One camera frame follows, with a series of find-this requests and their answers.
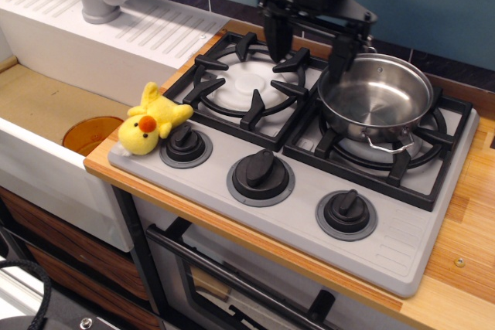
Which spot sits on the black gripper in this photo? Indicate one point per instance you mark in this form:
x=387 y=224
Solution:
x=349 y=21

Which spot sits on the stainless steel pan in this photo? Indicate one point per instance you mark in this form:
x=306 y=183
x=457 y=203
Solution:
x=380 y=100

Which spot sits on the grey toy stove top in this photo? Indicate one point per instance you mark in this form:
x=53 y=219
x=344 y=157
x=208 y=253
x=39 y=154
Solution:
x=393 y=257

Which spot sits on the black middle stove knob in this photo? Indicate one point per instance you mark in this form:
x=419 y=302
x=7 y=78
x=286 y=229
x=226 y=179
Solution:
x=260 y=180

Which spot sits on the black stove knob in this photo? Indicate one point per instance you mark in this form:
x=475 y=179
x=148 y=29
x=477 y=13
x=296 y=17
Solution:
x=346 y=215
x=185 y=148
x=260 y=180

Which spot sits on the black left stove knob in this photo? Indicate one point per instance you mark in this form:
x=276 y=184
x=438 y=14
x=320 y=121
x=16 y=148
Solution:
x=185 y=148

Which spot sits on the black right stove knob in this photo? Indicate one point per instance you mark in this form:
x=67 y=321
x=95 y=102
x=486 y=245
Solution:
x=346 y=215

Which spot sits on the white left burner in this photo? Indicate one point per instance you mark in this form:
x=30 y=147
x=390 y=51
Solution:
x=243 y=79

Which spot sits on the black right burner grate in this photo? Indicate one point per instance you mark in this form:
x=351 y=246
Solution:
x=417 y=180

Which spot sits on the yellow stuffed duck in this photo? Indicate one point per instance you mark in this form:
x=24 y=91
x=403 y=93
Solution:
x=152 y=120

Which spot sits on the orange plastic plate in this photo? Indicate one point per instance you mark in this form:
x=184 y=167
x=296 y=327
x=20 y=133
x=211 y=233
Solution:
x=86 y=135

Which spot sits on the white toy sink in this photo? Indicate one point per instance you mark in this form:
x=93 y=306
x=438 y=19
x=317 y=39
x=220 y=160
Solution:
x=58 y=70

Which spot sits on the wooden drawer front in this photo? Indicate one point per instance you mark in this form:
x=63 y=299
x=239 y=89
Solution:
x=79 y=264

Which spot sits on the oven door with handle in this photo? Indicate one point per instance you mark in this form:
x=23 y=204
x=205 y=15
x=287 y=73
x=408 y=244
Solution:
x=172 y=240

